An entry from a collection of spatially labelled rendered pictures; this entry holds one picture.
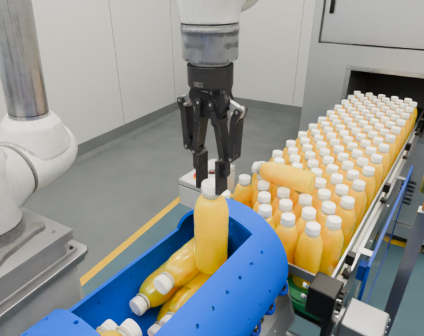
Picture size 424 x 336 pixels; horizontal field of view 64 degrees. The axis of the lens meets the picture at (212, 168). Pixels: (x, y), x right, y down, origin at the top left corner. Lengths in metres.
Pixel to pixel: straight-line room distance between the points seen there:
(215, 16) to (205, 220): 0.36
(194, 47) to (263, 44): 4.78
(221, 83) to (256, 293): 0.40
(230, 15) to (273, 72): 4.78
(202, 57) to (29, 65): 0.56
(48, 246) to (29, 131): 0.30
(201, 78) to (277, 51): 4.71
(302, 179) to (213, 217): 0.47
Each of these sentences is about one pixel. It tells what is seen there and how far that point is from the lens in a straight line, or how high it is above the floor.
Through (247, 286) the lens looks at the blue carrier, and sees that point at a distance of 0.67.
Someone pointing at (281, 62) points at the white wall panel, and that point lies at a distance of 5.24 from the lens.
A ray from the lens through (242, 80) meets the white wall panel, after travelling 5.51.
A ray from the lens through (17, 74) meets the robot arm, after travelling 0.98.
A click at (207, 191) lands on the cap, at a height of 1.33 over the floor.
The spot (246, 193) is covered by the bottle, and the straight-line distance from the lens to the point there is 1.15.
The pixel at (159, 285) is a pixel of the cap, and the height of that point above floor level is 1.12.
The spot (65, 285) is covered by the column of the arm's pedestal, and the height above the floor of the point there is 0.92.
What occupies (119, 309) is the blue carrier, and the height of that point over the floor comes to 1.05.
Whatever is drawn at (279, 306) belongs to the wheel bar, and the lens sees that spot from 0.98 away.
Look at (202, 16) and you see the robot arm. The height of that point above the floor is 1.63.
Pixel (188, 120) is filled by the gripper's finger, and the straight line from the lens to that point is 0.62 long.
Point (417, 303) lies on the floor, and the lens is 2.51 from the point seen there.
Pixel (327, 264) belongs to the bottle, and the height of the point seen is 0.97.
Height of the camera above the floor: 1.66
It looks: 27 degrees down
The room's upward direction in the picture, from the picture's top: straight up
